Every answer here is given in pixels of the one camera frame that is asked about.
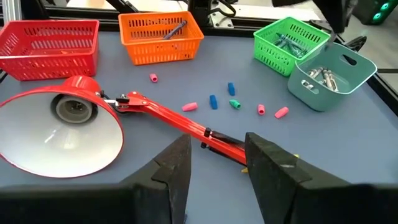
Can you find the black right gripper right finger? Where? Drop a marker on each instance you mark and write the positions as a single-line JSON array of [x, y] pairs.
[[295, 202]]

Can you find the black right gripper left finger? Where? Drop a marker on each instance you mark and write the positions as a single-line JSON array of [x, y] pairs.
[[93, 205]]

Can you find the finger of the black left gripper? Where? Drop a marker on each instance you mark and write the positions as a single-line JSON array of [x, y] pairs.
[[326, 9], [343, 12]]

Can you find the white crayon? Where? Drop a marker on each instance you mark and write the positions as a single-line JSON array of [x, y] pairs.
[[334, 82]]

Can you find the grey tan crayon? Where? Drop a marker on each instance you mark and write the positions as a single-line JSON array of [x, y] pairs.
[[308, 84]]

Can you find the blue crayon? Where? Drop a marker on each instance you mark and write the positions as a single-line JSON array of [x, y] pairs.
[[175, 30]]

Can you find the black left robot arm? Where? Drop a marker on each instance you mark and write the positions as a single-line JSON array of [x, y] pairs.
[[199, 12]]

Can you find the black computer green fans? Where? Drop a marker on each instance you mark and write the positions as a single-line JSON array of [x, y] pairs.
[[367, 12]]

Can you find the red desk lamp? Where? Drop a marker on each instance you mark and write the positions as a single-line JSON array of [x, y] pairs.
[[62, 140]]

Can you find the green plastic basket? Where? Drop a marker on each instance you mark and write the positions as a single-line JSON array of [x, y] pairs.
[[273, 59]]

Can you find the teal plastic basket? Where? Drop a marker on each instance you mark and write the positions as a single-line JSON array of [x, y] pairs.
[[326, 99]]

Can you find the pink crayon stub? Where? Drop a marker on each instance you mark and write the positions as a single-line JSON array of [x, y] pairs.
[[153, 77], [281, 112], [189, 106], [261, 109]]

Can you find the green eraser cap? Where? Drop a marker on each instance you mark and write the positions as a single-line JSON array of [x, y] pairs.
[[235, 104]]

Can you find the blue crayon stub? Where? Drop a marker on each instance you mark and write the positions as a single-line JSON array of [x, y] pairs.
[[213, 101], [231, 88]]

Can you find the red plastic basket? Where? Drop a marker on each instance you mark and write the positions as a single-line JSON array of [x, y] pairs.
[[46, 65]]

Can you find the wooden side board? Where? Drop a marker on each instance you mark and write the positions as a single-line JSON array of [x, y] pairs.
[[161, 5]]

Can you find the orange plastic basket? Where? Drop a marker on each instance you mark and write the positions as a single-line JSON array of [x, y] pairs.
[[161, 51]]

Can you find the black rig strut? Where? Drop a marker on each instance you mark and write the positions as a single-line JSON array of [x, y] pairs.
[[119, 4]]

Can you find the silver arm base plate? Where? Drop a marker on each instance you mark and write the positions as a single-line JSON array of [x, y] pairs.
[[224, 20]]

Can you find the silver aluminium rail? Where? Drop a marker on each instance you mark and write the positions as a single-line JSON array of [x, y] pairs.
[[11, 11]]

